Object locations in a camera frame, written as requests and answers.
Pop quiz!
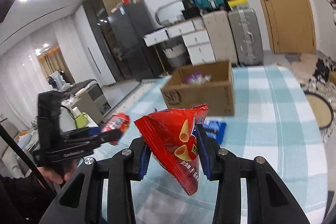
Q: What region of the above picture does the woven laundry basket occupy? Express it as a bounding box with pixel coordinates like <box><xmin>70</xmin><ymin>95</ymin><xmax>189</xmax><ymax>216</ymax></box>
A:
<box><xmin>163</xmin><ymin>44</ymin><xmax>188</xmax><ymax>67</ymax></box>

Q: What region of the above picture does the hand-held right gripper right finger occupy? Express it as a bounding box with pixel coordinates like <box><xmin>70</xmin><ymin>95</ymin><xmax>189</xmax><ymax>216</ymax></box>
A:
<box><xmin>196</xmin><ymin>125</ymin><xmax>312</xmax><ymax>224</ymax></box>

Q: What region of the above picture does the beige curtain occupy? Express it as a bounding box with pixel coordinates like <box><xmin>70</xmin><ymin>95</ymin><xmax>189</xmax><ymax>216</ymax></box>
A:
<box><xmin>38</xmin><ymin>47</ymin><xmax>72</xmax><ymax>83</ymax></box>

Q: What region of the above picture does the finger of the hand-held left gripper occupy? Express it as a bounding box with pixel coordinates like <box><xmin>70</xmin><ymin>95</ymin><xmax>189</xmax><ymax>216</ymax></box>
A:
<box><xmin>78</xmin><ymin>129</ymin><xmax>122</xmax><ymax>149</ymax></box>
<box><xmin>62</xmin><ymin>126</ymin><xmax>105</xmax><ymax>139</ymax></box>

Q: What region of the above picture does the red cone snack packet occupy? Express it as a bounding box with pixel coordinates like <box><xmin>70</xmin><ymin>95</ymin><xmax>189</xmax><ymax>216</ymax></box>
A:
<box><xmin>134</xmin><ymin>104</ymin><xmax>209</xmax><ymax>196</ymax></box>

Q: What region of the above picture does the chrome tube frame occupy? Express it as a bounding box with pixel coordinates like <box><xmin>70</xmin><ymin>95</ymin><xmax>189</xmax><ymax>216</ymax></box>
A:
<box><xmin>155</xmin><ymin>0</ymin><xmax>184</xmax><ymax>28</ymax></box>

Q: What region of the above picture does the dark glass wardrobe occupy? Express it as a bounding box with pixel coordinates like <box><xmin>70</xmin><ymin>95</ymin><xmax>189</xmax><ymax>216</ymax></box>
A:
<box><xmin>83</xmin><ymin>0</ymin><xmax>124</xmax><ymax>84</ymax></box>

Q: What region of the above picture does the round black rimmed stool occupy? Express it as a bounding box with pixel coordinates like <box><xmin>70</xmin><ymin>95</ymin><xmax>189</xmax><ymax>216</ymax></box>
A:
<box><xmin>304</xmin><ymin>92</ymin><xmax>334</xmax><ymax>131</ymax></box>

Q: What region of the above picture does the blue snack packet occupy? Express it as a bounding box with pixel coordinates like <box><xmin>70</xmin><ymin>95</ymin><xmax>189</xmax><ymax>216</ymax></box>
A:
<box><xmin>205</xmin><ymin>121</ymin><xmax>227</xmax><ymax>144</ymax></box>

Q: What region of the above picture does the black box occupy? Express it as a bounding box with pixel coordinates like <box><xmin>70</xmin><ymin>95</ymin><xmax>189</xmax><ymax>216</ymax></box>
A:
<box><xmin>182</xmin><ymin>7</ymin><xmax>201</xmax><ymax>19</ymax></box>

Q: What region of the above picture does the white desk with drawers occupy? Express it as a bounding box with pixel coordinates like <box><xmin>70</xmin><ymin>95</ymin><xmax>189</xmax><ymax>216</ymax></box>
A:
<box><xmin>143</xmin><ymin>17</ymin><xmax>216</xmax><ymax>65</ymax></box>

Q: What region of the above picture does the person's left hand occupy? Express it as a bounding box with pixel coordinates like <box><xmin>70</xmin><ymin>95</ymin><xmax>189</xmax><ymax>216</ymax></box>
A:
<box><xmin>36</xmin><ymin>160</ymin><xmax>79</xmax><ymax>186</ymax></box>

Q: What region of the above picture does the grey sofa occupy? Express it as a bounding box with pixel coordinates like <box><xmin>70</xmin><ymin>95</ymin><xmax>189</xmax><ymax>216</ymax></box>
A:
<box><xmin>70</xmin><ymin>79</ymin><xmax>111</xmax><ymax>123</ymax></box>

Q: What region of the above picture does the black fridge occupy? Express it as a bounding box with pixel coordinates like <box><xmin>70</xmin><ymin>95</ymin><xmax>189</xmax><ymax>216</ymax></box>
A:
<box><xmin>107</xmin><ymin>3</ymin><xmax>162</xmax><ymax>81</ymax></box>

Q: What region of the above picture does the black cable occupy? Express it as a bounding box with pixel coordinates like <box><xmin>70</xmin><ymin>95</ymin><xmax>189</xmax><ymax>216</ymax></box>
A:
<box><xmin>0</xmin><ymin>124</ymin><xmax>62</xmax><ymax>197</ymax></box>

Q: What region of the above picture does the person's left forearm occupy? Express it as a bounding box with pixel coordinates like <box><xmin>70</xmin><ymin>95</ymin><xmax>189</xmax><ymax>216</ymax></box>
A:
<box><xmin>0</xmin><ymin>174</ymin><xmax>59</xmax><ymax>224</ymax></box>

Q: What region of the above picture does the beige suitcase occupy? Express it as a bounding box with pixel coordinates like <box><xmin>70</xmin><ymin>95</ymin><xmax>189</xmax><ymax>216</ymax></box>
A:
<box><xmin>203</xmin><ymin>10</ymin><xmax>238</xmax><ymax>65</ymax></box>

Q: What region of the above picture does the brown cardboard box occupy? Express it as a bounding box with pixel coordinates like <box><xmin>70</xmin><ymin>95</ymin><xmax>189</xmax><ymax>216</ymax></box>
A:
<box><xmin>160</xmin><ymin>60</ymin><xmax>235</xmax><ymax>117</ymax></box>

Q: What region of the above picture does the scattered heap of shoes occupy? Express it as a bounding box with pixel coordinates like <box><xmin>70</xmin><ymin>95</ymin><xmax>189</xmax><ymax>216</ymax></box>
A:
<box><xmin>299</xmin><ymin>56</ymin><xmax>336</xmax><ymax>106</ymax></box>

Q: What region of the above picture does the green mug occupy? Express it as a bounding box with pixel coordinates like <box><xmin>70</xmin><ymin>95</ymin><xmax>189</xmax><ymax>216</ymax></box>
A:
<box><xmin>75</xmin><ymin>112</ymin><xmax>88</xmax><ymax>128</ymax></box>

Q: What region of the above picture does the purple snack packet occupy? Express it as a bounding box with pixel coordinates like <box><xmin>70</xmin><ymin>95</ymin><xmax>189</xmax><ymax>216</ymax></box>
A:
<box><xmin>184</xmin><ymin>72</ymin><xmax>212</xmax><ymax>85</ymax></box>

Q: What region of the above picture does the beige fluffy rug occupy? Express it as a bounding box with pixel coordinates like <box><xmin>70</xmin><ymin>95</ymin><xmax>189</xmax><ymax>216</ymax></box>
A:
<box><xmin>289</xmin><ymin>53</ymin><xmax>319</xmax><ymax>77</ymax></box>

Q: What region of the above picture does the silver suitcase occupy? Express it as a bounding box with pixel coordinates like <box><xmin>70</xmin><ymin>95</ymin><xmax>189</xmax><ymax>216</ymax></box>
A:
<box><xmin>228</xmin><ymin>7</ymin><xmax>264</xmax><ymax>65</ymax></box>

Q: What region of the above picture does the wooden door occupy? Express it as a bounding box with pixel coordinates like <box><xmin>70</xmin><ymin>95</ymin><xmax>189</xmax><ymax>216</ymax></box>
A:
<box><xmin>238</xmin><ymin>0</ymin><xmax>317</xmax><ymax>54</ymax></box>

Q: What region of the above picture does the small red snack packet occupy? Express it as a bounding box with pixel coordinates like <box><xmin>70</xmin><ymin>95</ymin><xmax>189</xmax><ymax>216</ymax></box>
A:
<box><xmin>101</xmin><ymin>112</ymin><xmax>131</xmax><ymax>146</ymax></box>

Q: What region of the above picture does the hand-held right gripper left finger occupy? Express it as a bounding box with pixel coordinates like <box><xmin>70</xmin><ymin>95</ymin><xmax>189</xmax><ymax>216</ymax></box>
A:
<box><xmin>39</xmin><ymin>139</ymin><xmax>152</xmax><ymax>224</ymax></box>

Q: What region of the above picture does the white curtain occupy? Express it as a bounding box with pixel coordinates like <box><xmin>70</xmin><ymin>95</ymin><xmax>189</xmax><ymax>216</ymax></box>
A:
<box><xmin>0</xmin><ymin>17</ymin><xmax>91</xmax><ymax>125</ymax></box>

